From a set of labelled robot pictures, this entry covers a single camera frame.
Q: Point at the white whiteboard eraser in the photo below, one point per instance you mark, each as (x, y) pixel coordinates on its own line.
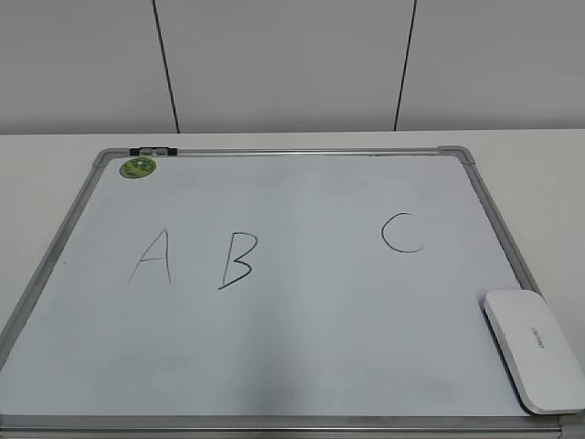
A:
(543, 366)

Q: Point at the white framed whiteboard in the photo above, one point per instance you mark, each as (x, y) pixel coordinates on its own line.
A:
(262, 293)

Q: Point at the green round magnet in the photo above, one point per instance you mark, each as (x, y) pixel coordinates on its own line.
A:
(138, 167)

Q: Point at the black grey frame clip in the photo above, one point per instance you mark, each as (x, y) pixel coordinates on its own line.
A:
(153, 151)

